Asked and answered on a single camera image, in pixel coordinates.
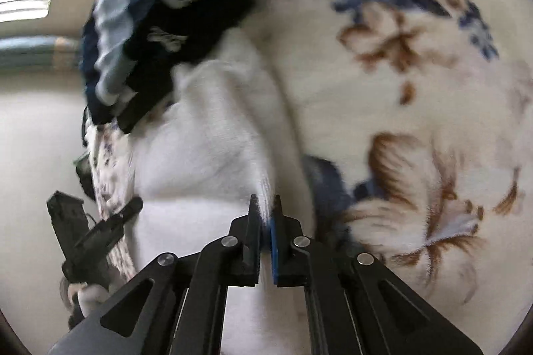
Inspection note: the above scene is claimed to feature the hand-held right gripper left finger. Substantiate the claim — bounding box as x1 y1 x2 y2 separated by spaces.
48 194 261 355

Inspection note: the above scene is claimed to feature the folded dark striped sweater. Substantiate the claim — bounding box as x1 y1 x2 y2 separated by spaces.
79 0 257 135

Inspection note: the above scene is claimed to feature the black bag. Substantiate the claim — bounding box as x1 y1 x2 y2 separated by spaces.
75 153 98 199

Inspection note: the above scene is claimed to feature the white knit sweater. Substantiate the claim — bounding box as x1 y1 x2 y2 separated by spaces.
125 36 319 355

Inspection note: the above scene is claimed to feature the floral blanket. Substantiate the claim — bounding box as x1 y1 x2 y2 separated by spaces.
83 0 533 355

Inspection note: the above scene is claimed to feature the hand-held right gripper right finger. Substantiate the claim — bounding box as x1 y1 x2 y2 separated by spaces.
270 194 484 355

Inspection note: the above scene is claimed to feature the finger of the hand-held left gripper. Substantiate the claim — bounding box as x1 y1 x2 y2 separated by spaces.
77 197 144 256
47 192 86 251

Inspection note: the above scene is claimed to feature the person's left hand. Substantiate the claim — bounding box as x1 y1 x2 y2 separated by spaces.
69 283 110 316

